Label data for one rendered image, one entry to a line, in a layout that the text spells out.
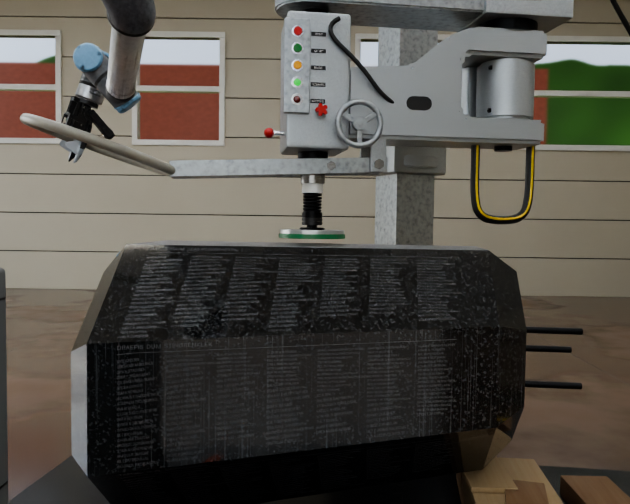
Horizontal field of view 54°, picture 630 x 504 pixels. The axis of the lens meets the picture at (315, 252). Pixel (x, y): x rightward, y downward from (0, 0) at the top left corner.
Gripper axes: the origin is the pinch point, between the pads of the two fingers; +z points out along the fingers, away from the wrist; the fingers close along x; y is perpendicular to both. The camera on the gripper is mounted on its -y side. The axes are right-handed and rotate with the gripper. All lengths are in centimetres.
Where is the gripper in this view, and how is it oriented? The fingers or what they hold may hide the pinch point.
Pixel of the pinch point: (74, 159)
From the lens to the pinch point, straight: 228.1
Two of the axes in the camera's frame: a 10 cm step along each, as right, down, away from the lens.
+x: 6.0, 2.1, -7.7
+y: -7.3, -2.5, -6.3
